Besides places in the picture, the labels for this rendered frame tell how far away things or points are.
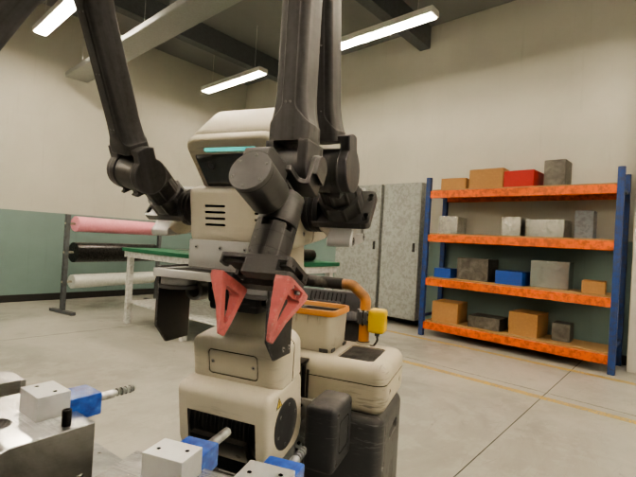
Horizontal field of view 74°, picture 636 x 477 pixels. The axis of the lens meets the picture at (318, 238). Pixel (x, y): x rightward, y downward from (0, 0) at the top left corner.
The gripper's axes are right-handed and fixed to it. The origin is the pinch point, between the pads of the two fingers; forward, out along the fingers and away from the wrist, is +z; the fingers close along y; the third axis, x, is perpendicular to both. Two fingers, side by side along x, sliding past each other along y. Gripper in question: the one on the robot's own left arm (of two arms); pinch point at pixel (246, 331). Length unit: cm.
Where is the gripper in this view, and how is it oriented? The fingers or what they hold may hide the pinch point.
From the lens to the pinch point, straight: 53.5
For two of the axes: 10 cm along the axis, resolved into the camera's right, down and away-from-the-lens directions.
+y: 9.3, 0.5, -3.6
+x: 3.0, 4.6, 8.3
